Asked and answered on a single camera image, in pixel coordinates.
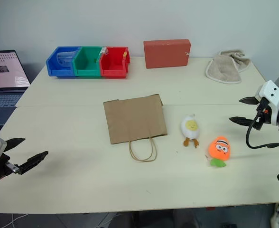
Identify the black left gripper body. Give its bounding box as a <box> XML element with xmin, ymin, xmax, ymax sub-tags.
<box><xmin>0</xmin><ymin>152</ymin><xmax>21</xmax><ymax>181</ymax></box>

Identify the green plastic storage bin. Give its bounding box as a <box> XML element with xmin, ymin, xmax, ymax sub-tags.
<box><xmin>73</xmin><ymin>46</ymin><xmax>105</xmax><ymax>78</ymax></box>

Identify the clear plastic packet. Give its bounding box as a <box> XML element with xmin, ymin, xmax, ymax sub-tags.
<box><xmin>98</xmin><ymin>47</ymin><xmax>110</xmax><ymax>58</ymax></box>

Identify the clear plastic cup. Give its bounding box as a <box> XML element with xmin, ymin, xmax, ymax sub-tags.
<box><xmin>56</xmin><ymin>49</ymin><xmax>80</xmax><ymax>70</ymax></box>

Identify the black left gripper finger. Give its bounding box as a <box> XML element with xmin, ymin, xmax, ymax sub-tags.
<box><xmin>18</xmin><ymin>151</ymin><xmax>49</xmax><ymax>176</ymax></box>
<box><xmin>4</xmin><ymin>137</ymin><xmax>26</xmax><ymax>152</ymax></box>

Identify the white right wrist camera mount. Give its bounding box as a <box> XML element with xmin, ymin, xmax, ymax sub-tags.
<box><xmin>255</xmin><ymin>80</ymin><xmax>279</xmax><ymax>126</ymax></box>

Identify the brown paper bag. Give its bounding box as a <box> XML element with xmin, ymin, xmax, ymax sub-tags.
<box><xmin>103</xmin><ymin>94</ymin><xmax>168</xmax><ymax>163</ymax></box>

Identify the egg plush toy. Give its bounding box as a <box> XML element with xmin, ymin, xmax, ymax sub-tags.
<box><xmin>180</xmin><ymin>114</ymin><xmax>200</xmax><ymax>149</ymax></box>

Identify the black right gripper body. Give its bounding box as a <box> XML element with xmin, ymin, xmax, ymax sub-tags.
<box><xmin>254</xmin><ymin>98</ymin><xmax>272</xmax><ymax>131</ymax></box>

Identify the open laptop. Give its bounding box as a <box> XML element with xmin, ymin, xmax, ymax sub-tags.
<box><xmin>0</xmin><ymin>49</ymin><xmax>31</xmax><ymax>126</ymax></box>

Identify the red plastic storage bin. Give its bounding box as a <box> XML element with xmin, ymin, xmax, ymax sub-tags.
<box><xmin>99</xmin><ymin>46</ymin><xmax>131</xmax><ymax>79</ymax></box>

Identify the beige towel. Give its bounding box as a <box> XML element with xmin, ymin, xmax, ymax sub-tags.
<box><xmin>205</xmin><ymin>49</ymin><xmax>251</xmax><ymax>85</ymax></box>

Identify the blue plastic storage bin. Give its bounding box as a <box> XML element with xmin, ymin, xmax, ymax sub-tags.
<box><xmin>46</xmin><ymin>46</ymin><xmax>82</xmax><ymax>77</ymax></box>

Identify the red brick block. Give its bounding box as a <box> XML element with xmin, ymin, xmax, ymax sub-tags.
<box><xmin>143</xmin><ymin>38</ymin><xmax>192</xmax><ymax>69</ymax></box>

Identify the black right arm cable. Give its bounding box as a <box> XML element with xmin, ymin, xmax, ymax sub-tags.
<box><xmin>245</xmin><ymin>111</ymin><xmax>279</xmax><ymax>150</ymax></box>

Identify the orange carrot plush toy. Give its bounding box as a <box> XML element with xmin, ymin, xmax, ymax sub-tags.
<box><xmin>205</xmin><ymin>135</ymin><xmax>231</xmax><ymax>169</ymax></box>

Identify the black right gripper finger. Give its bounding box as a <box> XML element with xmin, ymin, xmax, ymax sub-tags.
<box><xmin>228</xmin><ymin>116</ymin><xmax>255</xmax><ymax>128</ymax></box>
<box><xmin>239</xmin><ymin>95</ymin><xmax>260</xmax><ymax>106</ymax></box>

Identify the white floor cable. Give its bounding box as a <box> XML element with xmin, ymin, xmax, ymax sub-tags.
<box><xmin>0</xmin><ymin>213</ymin><xmax>30</xmax><ymax>228</ymax></box>

